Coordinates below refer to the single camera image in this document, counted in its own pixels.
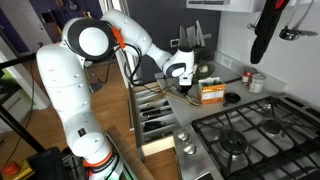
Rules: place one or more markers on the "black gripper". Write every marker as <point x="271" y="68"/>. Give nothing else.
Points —
<point x="185" y="83"/>

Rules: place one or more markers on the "slotted wooden spatula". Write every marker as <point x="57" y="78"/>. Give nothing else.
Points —
<point x="170" y="94"/>

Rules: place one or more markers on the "wooden spoon round bowl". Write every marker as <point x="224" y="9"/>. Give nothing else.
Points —
<point x="191" y="101"/>

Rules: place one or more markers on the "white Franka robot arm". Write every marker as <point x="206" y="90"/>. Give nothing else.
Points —
<point x="61" y="68"/>

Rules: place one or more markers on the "open cutlery drawer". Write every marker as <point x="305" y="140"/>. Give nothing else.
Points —
<point x="153" y="119"/>

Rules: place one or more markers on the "orange cardboard box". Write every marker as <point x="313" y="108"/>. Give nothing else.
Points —
<point x="211" y="90"/>

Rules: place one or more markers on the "green glass tiered stand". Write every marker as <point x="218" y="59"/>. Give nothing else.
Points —
<point x="202" y="67"/>

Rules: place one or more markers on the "small black cast pan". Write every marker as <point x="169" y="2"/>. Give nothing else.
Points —
<point x="231" y="98"/>

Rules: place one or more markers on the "small digital timer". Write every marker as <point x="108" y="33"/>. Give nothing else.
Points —
<point x="174" y="43"/>

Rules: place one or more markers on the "red labelled tin can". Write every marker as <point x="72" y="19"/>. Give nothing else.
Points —
<point x="247" y="75"/>

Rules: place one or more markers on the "white labelled tin can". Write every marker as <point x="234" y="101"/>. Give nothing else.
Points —
<point x="256" y="84"/>

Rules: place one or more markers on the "white bar stool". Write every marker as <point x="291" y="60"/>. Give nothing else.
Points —
<point x="93" y="86"/>

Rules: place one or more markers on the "white upper cabinet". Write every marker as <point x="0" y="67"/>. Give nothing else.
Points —
<point x="247" y="6"/>

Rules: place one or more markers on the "stainless gas stove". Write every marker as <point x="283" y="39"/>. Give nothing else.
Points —
<point x="267" y="139"/>

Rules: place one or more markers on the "hanging steel ladle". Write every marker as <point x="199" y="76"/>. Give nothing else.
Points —
<point x="294" y="33"/>

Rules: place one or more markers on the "black oven mitt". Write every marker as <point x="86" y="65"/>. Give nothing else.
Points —
<point x="265" y="28"/>

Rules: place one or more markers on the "red emergency stop button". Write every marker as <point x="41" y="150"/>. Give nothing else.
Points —
<point x="11" y="168"/>

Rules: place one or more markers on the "white wall outlet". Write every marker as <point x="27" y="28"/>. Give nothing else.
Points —
<point x="226" y="62"/>

